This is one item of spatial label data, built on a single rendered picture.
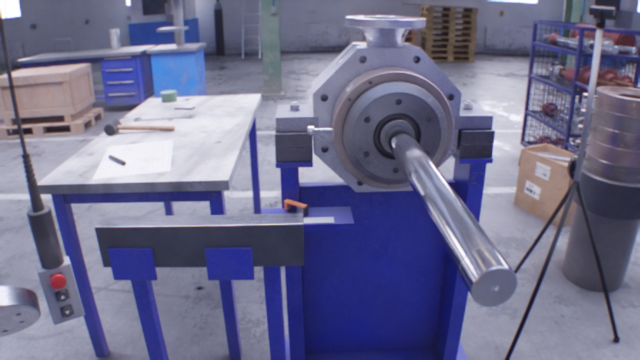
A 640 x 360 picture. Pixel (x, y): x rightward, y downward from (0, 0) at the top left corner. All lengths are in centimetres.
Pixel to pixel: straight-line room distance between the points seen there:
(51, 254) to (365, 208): 117
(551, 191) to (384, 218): 190
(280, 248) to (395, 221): 59
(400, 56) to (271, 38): 587
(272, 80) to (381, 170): 604
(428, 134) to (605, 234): 154
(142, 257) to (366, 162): 72
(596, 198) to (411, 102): 149
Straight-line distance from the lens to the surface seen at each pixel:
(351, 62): 149
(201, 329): 238
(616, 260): 283
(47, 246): 95
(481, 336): 237
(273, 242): 138
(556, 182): 346
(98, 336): 229
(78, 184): 186
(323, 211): 159
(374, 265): 191
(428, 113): 140
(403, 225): 184
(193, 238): 140
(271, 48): 733
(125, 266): 150
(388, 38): 153
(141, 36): 1221
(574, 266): 288
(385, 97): 136
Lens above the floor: 148
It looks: 22 degrees down
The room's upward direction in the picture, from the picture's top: 1 degrees counter-clockwise
